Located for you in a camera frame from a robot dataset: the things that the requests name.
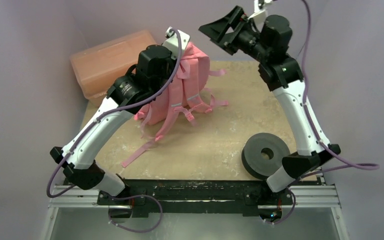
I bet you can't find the pink student backpack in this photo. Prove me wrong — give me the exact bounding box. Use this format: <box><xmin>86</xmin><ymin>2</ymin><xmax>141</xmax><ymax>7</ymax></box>
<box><xmin>121</xmin><ymin>42</ymin><xmax>229</xmax><ymax>168</ymax></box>

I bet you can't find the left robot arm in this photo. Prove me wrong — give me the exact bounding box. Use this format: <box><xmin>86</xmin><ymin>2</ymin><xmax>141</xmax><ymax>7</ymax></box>
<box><xmin>50</xmin><ymin>43</ymin><xmax>183</xmax><ymax>205</ymax></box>

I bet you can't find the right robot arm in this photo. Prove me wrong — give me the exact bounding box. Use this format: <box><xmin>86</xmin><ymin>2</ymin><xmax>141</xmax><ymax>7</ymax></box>
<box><xmin>199</xmin><ymin>6</ymin><xmax>341</xmax><ymax>204</ymax></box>

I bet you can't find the orange translucent plastic box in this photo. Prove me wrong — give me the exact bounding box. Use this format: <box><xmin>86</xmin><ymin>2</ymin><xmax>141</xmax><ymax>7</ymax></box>
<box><xmin>69</xmin><ymin>30</ymin><xmax>156</xmax><ymax>107</ymax></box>

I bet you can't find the dark grey tape roll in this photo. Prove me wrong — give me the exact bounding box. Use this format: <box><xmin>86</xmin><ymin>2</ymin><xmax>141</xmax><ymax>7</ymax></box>
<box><xmin>241</xmin><ymin>132</ymin><xmax>291</xmax><ymax>180</ymax></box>

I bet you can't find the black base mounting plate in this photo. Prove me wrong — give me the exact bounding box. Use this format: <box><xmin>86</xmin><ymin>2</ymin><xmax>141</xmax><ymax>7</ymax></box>
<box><xmin>88</xmin><ymin>179</ymin><xmax>293</xmax><ymax>221</ymax></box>

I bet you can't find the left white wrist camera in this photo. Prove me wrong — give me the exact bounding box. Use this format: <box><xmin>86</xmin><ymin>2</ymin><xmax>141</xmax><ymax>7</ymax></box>
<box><xmin>161</xmin><ymin>26</ymin><xmax>190</xmax><ymax>60</ymax></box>

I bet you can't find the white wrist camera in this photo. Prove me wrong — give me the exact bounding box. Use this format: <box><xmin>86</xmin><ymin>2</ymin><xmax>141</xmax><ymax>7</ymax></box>
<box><xmin>248</xmin><ymin>0</ymin><xmax>274</xmax><ymax>25</ymax></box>
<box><xmin>161</xmin><ymin>26</ymin><xmax>190</xmax><ymax>60</ymax></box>

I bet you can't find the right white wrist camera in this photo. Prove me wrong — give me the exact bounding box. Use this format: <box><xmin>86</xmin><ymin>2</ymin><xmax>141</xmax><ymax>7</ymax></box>
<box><xmin>248</xmin><ymin>0</ymin><xmax>274</xmax><ymax>25</ymax></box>

